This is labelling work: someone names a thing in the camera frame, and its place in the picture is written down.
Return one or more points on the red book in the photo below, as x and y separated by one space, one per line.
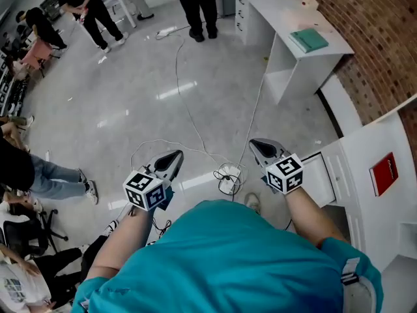
384 174

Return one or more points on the small pale round object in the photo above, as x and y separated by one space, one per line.
309 3

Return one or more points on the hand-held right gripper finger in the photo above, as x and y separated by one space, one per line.
281 150
259 161

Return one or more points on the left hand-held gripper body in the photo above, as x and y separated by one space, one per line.
143 194

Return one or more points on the red white small object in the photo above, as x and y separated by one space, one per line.
83 15

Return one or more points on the white power strip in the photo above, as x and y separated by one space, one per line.
229 178
166 33

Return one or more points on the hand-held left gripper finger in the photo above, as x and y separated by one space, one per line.
174 173
151 165

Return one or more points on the person's left forearm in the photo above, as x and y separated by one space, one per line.
120 243

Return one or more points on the person's right shoe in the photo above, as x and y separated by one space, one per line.
252 202

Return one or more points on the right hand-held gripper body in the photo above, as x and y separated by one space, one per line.
283 176

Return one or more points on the shelf of black white devices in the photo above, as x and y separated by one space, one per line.
9 93

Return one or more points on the person's right forearm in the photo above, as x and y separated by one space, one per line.
309 217

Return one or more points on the teal book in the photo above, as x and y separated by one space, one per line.
309 40

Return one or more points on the plain white desk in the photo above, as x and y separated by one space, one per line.
270 8

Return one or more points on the person's teal shirt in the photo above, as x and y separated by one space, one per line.
211 262

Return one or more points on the white desk with hutch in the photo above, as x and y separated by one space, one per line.
358 148

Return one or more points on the white table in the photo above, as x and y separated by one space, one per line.
120 2

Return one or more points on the black office chair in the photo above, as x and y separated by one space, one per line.
32 230

